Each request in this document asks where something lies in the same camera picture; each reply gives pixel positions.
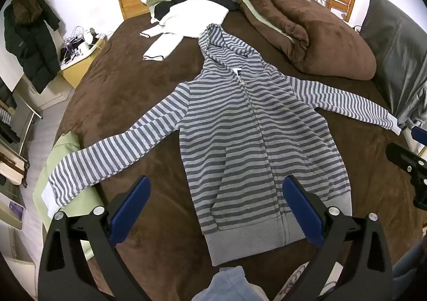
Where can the grey pillow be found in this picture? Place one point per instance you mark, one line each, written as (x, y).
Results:
(393, 47)

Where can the white sweater with black trim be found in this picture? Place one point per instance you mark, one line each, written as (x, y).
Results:
(190, 17)

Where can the purple printed box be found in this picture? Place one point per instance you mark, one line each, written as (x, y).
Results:
(16, 211)

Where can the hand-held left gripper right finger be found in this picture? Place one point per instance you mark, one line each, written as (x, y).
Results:
(303, 211)

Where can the patterned cloth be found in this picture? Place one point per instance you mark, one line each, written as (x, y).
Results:
(293, 282)

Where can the black puffer coat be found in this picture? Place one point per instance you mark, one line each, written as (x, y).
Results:
(30, 47)

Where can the yellow bedside cabinet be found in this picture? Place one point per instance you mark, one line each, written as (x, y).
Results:
(78, 69)

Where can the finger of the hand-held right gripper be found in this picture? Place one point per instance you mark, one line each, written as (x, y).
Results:
(420, 136)
(405, 156)

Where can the brown fleece blanket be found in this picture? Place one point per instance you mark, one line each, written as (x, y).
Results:
(317, 21)

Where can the person's blue denim clothing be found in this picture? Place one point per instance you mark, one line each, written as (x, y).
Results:
(410, 267)

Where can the light blue cloth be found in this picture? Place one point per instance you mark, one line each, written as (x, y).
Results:
(227, 286)

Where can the light green sheet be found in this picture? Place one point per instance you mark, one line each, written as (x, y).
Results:
(63, 147)

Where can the grey striped zip hoodie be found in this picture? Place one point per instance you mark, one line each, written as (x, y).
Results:
(233, 141)

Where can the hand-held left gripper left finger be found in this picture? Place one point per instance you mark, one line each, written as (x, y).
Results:
(130, 214)

